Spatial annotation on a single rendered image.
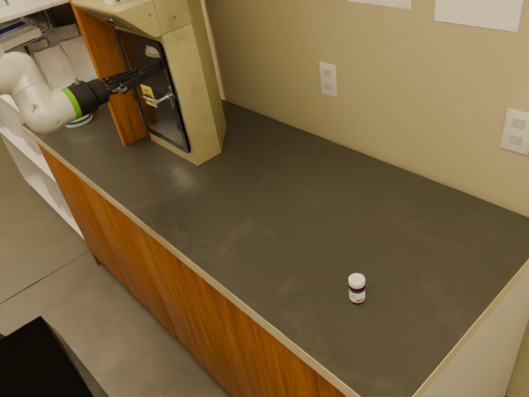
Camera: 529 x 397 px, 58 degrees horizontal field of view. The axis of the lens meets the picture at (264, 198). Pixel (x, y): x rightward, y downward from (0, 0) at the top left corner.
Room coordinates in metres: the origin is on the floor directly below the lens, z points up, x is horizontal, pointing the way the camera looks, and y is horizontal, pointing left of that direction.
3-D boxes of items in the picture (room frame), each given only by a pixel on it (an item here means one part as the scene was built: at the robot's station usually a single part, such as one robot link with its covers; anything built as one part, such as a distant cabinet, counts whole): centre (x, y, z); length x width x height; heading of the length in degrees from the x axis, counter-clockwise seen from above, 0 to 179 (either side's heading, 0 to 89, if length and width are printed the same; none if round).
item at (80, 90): (1.32, 0.47, 1.31); 0.09 x 0.06 x 0.12; 37
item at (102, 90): (1.36, 0.41, 1.31); 0.09 x 0.08 x 0.07; 127
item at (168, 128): (1.57, 0.32, 1.19); 0.30 x 0.01 x 0.40; 36
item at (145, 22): (1.54, 0.36, 1.46); 0.32 x 0.11 x 0.10; 37
